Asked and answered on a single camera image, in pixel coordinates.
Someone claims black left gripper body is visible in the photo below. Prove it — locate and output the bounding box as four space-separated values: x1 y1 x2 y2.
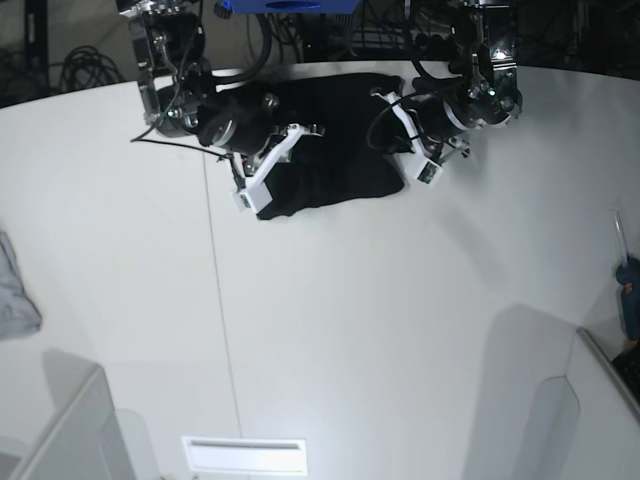
407 95 473 142

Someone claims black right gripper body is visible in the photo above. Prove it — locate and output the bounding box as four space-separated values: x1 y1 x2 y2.
197 93 280 155

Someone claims black T-shirt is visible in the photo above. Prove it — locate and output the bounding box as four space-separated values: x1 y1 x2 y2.
239 73 404 221

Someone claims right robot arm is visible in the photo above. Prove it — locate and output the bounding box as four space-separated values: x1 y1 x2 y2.
116 1 272 146

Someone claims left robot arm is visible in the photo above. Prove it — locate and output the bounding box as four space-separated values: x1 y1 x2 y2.
402 1 522 142

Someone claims blue box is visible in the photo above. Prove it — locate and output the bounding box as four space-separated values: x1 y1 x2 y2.
221 0 360 14

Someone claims blue glue gun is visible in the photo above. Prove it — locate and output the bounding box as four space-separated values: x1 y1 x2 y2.
613 210 639 345

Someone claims grey cloth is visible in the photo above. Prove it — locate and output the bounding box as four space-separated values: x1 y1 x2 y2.
1 231 43 340

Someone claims black keyboard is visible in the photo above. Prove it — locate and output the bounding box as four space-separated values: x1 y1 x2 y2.
613 345 640 401

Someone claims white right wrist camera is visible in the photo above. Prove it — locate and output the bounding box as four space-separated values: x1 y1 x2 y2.
232 123 325 214

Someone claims coiled black cable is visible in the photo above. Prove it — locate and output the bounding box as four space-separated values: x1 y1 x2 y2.
58 44 126 92

